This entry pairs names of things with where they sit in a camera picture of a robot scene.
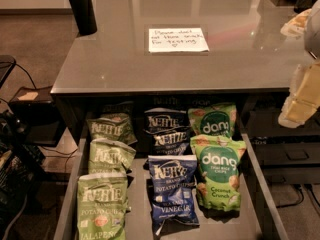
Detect dark lower cabinet drawers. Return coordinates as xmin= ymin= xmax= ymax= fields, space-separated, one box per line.
xmin=241 ymin=93 xmax=320 ymax=184

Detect open grey top drawer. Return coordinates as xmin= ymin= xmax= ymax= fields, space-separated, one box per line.
xmin=53 ymin=96 xmax=289 ymax=240

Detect front green jalapeno chip bag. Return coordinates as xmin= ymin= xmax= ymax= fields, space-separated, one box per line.
xmin=77 ymin=172 xmax=128 ymax=240

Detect white handwritten paper note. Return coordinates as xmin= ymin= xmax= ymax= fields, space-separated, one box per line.
xmin=148 ymin=28 xmax=209 ymax=53

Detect black cylindrical post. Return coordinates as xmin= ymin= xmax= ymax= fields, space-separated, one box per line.
xmin=69 ymin=0 xmax=97 ymax=36

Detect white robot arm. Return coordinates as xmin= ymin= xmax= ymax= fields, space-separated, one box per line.
xmin=278 ymin=0 xmax=320 ymax=128

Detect middle dark blue Kettle bag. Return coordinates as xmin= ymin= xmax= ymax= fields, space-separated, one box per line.
xmin=152 ymin=130 xmax=190 ymax=155

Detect front blue Kettle chip bag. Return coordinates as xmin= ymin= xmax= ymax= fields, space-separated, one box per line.
xmin=148 ymin=155 xmax=199 ymax=236

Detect back dark blue Kettle bag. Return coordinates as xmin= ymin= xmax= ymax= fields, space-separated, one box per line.
xmin=144 ymin=108 xmax=187 ymax=134

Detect green dang rice chips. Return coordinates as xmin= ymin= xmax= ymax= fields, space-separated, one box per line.
xmin=190 ymin=134 xmax=246 ymax=212
xmin=188 ymin=103 xmax=237 ymax=138

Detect black equipment at left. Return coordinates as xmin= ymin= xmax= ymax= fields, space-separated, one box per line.
xmin=0 ymin=110 xmax=45 ymax=240

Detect black cable on floor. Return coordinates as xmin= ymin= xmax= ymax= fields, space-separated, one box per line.
xmin=0 ymin=61 xmax=38 ymax=90

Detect dark box with tape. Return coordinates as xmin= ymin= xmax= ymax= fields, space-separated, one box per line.
xmin=9 ymin=86 xmax=66 ymax=147

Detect middle green Kettle chip bag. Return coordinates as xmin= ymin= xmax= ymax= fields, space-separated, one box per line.
xmin=88 ymin=138 xmax=136 ymax=174

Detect back green Kettle chip bag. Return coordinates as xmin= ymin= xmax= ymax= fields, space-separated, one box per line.
xmin=87 ymin=113 xmax=137 ymax=145

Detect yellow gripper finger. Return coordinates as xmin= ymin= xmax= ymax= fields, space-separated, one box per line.
xmin=280 ymin=9 xmax=311 ymax=37
xmin=278 ymin=61 xmax=320 ymax=128

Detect dark blue kettle bag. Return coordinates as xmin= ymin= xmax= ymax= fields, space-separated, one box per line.
xmin=152 ymin=130 xmax=190 ymax=155
xmin=144 ymin=108 xmax=187 ymax=134

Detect green kettle chip bag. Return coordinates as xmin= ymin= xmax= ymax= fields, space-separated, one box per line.
xmin=87 ymin=113 xmax=137 ymax=145
xmin=88 ymin=138 xmax=136 ymax=174

